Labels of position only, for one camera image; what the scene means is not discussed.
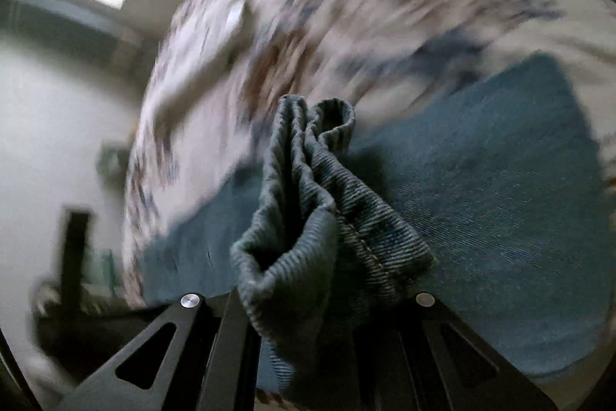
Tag folded white cloth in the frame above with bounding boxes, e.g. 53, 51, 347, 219
151, 0, 253, 129

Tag floral fleece blanket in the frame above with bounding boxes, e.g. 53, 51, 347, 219
122, 0, 615, 305

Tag blue denim jeans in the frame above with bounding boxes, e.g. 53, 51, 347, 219
140, 54, 615, 410

